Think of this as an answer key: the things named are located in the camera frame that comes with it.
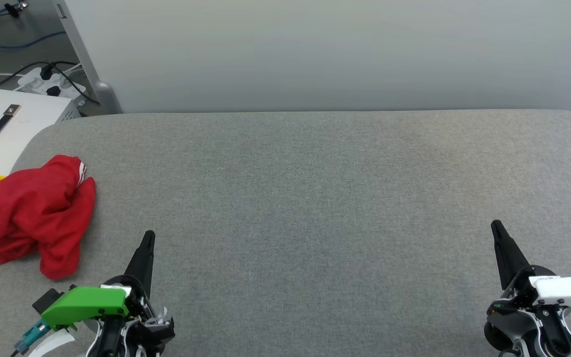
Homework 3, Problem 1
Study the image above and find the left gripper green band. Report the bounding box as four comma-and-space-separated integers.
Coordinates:
41, 230, 176, 357

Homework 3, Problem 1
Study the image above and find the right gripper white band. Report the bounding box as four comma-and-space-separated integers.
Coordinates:
484, 220, 571, 357

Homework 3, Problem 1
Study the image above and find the red and white basketball jersey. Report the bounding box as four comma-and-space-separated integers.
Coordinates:
0, 155, 97, 280

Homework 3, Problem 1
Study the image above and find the white equipment box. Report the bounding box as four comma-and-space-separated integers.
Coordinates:
0, 88, 82, 209

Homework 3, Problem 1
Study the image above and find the white power strip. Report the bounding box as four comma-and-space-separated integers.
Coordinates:
17, 67, 88, 107

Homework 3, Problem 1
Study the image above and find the white partition panel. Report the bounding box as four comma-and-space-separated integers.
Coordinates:
62, 0, 571, 114

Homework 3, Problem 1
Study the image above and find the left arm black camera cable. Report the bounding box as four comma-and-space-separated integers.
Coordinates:
11, 319, 51, 357

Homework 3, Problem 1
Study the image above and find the black power cable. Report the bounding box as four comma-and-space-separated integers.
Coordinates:
0, 60, 101, 106

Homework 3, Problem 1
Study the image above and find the grey partition post with foot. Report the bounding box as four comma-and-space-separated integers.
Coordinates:
53, 0, 123, 115

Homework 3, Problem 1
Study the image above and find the black clamp on cable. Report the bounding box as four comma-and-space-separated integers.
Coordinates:
4, 1, 29, 18

